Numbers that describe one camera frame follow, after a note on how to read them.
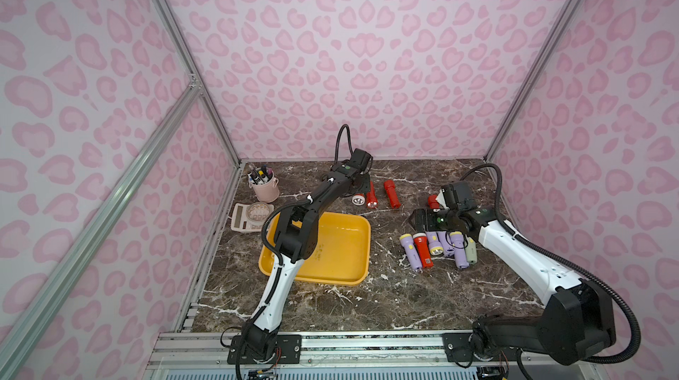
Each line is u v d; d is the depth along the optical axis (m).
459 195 0.64
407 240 0.92
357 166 0.81
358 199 0.98
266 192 1.01
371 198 1.03
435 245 0.90
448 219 0.70
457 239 0.67
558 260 0.45
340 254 0.88
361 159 0.83
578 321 0.40
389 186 1.07
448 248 0.89
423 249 0.91
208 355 0.73
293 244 0.62
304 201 0.63
